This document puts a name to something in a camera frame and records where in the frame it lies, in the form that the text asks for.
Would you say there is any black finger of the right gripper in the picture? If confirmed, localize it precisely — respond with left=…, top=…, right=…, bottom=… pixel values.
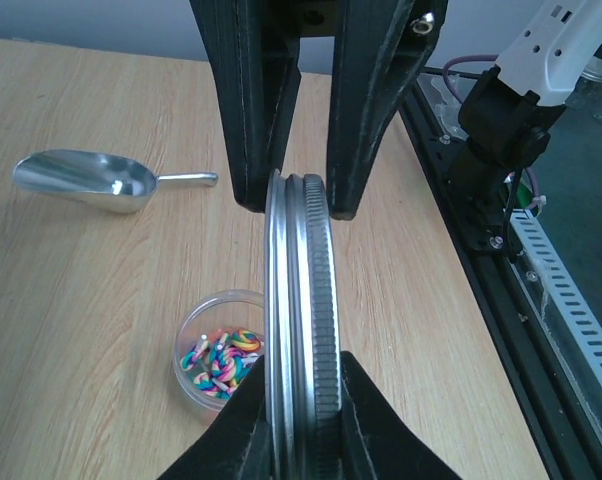
left=326, top=1, right=448, bottom=220
left=190, top=0, right=301, bottom=212

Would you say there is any black aluminium frame rail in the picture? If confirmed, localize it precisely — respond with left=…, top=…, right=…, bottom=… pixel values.
left=400, top=69, right=602, bottom=479

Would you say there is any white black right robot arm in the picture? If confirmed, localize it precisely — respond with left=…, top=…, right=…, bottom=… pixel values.
left=191, top=1, right=602, bottom=220

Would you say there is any light blue slotted cable duct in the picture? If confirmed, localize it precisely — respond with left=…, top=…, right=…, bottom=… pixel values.
left=510, top=209, right=602, bottom=388

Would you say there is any clear plastic candy jar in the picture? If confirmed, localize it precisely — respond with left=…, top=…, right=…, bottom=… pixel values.
left=172, top=290, right=266, bottom=426

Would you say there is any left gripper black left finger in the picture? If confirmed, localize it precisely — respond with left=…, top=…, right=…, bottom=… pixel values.
left=160, top=359, right=271, bottom=480

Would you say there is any silver metal jar lid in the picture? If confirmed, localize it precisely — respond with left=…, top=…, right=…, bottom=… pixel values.
left=264, top=171, right=342, bottom=479

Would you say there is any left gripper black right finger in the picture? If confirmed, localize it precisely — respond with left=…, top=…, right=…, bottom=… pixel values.
left=340, top=351, right=459, bottom=480

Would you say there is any silver metal scoop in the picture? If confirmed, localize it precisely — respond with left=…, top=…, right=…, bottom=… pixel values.
left=12, top=149, right=218, bottom=214

